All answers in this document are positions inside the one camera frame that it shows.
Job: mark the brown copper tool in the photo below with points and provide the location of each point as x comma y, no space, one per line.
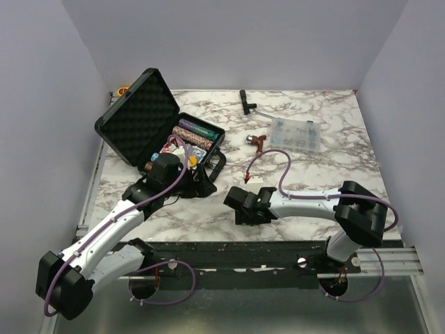
257,141

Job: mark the red card deck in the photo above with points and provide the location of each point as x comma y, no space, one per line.
168,149

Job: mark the yellow dealer button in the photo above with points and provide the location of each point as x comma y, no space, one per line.
192,161

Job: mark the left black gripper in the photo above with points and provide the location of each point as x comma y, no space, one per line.
201,188

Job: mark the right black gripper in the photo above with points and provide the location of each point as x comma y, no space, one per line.
242,218

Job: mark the blue card deck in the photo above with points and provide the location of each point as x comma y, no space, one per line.
198,153

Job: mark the aluminium extrusion rail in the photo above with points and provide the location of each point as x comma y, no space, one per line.
396,262

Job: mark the clear plastic organizer box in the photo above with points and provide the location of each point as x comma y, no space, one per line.
295,135

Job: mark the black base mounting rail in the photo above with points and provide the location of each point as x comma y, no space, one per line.
238,264

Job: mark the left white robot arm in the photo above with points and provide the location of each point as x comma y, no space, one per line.
67,280

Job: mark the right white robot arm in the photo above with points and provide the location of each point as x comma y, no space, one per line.
359,213

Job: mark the black poker chip case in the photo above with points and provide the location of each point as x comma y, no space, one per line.
140,122

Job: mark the black T-handle wrench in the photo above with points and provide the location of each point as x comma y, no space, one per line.
251,108

